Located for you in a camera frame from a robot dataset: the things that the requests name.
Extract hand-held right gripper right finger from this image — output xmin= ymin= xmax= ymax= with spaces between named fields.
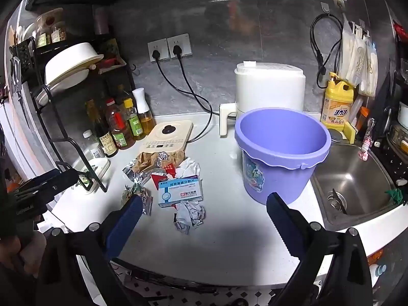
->
xmin=266 ymin=192 xmax=373 ymax=306

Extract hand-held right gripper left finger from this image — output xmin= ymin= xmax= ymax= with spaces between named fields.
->
xmin=41 ymin=195 xmax=143 ymax=306

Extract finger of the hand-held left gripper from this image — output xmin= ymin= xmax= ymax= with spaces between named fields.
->
xmin=14 ymin=169 xmax=80 ymax=202

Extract clear plastic wrapper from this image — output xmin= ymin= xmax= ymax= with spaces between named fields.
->
xmin=120 ymin=184 xmax=154 ymax=216

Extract blue white medicine box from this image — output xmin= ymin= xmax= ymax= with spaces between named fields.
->
xmin=158 ymin=175 xmax=205 ymax=208

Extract brown paper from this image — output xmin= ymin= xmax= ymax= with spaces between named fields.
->
xmin=132 ymin=151 xmax=186 ymax=173

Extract white printed paper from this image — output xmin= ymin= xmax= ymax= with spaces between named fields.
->
xmin=173 ymin=201 xmax=206 ymax=232

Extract purple plastic bucket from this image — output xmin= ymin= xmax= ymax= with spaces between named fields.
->
xmin=234 ymin=108 xmax=332 ymax=205

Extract white tissue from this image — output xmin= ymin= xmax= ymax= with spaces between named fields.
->
xmin=175 ymin=157 xmax=201 ymax=180

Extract person's left hand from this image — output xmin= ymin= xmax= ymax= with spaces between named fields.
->
xmin=9 ymin=229 xmax=48 ymax=276

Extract white soap dish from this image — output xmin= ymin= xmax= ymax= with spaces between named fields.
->
xmin=78 ymin=157 xmax=111 ymax=193

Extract small clear bottle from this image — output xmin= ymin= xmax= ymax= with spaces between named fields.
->
xmin=82 ymin=130 xmax=106 ymax=160

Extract sink drain strainer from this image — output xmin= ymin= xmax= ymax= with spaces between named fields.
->
xmin=326 ymin=189 xmax=348 ymax=215

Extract dark sauce bottle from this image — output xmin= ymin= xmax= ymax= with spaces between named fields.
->
xmin=85 ymin=99 xmax=119 ymax=158

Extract black dish rack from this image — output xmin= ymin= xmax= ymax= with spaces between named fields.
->
xmin=9 ymin=36 xmax=136 ymax=193

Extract red label oil bottle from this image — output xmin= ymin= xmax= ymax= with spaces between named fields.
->
xmin=105 ymin=98 xmax=136 ymax=150

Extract stainless steel sink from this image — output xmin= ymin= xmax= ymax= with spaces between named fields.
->
xmin=310 ymin=143 xmax=400 ymax=228

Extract cream induction cooker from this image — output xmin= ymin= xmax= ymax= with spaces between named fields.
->
xmin=138 ymin=121 xmax=194 ymax=152

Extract white cap oil sprayer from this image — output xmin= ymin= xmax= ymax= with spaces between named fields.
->
xmin=132 ymin=87 xmax=157 ymax=136

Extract yellow sponge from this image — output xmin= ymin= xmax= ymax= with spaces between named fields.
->
xmin=344 ymin=122 xmax=359 ymax=145

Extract green cloth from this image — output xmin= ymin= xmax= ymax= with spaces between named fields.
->
xmin=384 ymin=187 xmax=407 ymax=207

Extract pink faucet extension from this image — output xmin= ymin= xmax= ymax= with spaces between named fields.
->
xmin=358 ymin=118 xmax=376 ymax=162

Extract white bowl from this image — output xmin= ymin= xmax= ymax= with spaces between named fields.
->
xmin=44 ymin=42 xmax=105 ymax=86

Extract black dotted cloth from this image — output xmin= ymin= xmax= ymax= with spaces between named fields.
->
xmin=374 ymin=140 xmax=408 ymax=184

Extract yellow dish soap bottle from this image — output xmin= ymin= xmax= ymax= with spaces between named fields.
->
xmin=320 ymin=72 xmax=354 ymax=132

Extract white kitchen appliance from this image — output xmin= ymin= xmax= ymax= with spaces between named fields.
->
xmin=219 ymin=61 xmax=307 ymax=136

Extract spice jar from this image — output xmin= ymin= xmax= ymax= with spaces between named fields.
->
xmin=34 ymin=16 xmax=52 ymax=49
xmin=50 ymin=22 xmax=67 ymax=43

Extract steel steamer pot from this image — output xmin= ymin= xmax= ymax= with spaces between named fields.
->
xmin=387 ymin=124 xmax=408 ymax=154

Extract white enamel mug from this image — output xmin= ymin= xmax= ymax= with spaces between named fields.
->
xmin=398 ymin=101 xmax=408 ymax=129

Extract pink cup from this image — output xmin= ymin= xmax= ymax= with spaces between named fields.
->
xmin=93 ymin=6 xmax=111 ymax=35

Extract plastic chopstick pack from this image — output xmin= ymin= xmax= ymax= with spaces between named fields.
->
xmin=359 ymin=30 xmax=379 ymax=98

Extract hanging plastic bags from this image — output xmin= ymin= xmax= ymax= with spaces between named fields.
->
xmin=339 ymin=19 xmax=363 ymax=85

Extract black power cable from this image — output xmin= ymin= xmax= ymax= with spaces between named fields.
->
xmin=172 ymin=45 xmax=213 ymax=143
xmin=152 ymin=49 xmax=213 ymax=125

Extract white wall socket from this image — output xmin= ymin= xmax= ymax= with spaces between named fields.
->
xmin=147 ymin=38 xmax=170 ymax=62
xmin=167 ymin=33 xmax=194 ymax=59

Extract hanging black cable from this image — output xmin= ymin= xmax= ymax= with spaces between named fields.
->
xmin=310 ymin=13 xmax=344 ymax=89

